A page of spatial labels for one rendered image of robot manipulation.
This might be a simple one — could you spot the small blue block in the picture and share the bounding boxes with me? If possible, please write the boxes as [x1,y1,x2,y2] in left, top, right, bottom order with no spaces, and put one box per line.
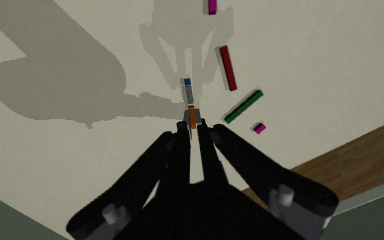
[184,79,191,86]

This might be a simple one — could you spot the dark red rod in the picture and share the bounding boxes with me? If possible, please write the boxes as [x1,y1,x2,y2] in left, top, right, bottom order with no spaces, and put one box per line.
[219,45,237,91]

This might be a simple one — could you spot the orange rod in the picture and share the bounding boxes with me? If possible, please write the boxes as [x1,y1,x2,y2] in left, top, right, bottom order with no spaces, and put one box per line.
[188,105,196,129]

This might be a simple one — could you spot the grey rectangular bar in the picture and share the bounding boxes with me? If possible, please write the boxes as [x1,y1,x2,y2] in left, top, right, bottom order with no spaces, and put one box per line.
[185,86,194,104]

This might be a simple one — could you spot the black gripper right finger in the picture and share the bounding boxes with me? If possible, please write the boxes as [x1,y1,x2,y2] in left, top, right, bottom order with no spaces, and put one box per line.
[195,108,339,240]

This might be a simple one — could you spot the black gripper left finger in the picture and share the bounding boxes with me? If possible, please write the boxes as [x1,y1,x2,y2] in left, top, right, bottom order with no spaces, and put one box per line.
[66,110,192,240]

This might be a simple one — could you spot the small magenta block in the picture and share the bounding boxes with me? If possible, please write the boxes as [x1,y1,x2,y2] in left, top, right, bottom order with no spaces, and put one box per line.
[253,123,266,134]
[208,0,217,15]

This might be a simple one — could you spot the dark green rod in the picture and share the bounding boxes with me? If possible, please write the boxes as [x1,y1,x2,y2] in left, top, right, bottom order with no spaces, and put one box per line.
[224,90,264,124]

